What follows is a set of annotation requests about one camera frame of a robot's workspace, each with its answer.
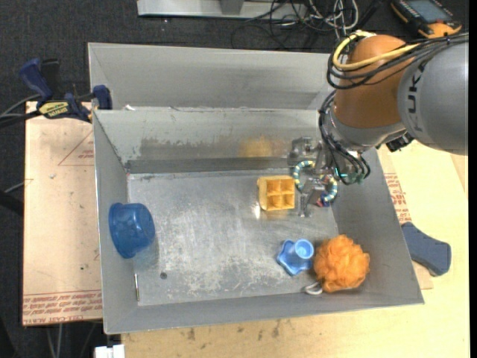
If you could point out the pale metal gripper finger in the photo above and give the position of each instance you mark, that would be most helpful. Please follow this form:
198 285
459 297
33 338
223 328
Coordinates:
305 205
319 194

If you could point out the yellow toy waffle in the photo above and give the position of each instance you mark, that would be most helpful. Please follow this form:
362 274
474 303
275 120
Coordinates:
276 194

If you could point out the blue star-shaped cup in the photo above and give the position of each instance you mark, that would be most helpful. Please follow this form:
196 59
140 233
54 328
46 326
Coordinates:
294 259

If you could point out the orange bath pouf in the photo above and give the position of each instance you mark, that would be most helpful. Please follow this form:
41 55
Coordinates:
341 263

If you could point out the grey metal bin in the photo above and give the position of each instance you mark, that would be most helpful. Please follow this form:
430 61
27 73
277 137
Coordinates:
208 237

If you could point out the blue plastic cup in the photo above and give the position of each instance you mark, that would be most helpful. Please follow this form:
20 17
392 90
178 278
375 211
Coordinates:
130 229

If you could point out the brown cardboard board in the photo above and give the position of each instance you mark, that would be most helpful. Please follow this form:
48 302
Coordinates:
59 218

